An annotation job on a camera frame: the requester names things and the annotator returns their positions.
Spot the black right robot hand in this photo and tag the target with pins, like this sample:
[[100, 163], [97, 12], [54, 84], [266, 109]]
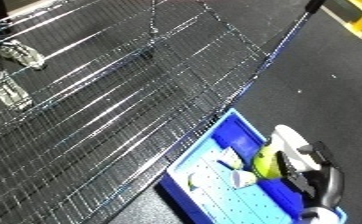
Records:
[[325, 180]]

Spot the pale right robot arm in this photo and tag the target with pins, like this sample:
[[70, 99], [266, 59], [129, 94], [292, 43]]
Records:
[[318, 216]]

